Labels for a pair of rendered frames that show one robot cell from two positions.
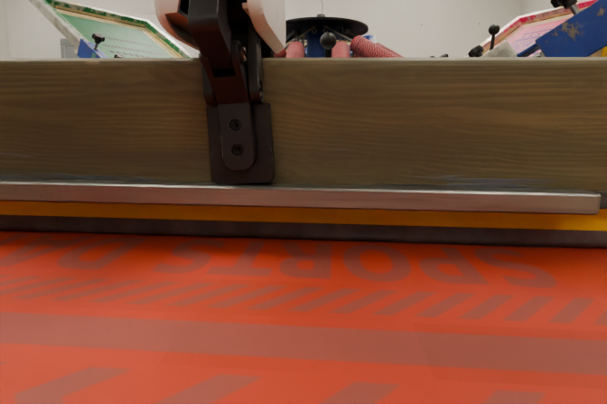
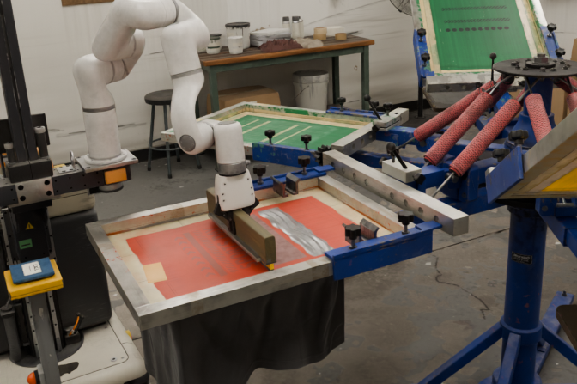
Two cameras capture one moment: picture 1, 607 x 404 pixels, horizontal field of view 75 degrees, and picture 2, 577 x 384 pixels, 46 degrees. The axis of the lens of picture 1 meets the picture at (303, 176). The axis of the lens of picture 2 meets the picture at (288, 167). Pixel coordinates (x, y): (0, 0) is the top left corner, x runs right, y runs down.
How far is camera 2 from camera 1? 176 cm
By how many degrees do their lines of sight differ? 59
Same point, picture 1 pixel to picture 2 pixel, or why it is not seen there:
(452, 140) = (249, 239)
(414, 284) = (231, 259)
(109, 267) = (215, 240)
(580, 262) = (257, 270)
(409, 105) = (245, 230)
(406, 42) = not seen: outside the picture
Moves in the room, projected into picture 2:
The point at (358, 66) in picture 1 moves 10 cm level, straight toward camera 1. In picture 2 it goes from (240, 220) to (204, 228)
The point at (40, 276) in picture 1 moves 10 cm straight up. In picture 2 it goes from (207, 238) to (204, 205)
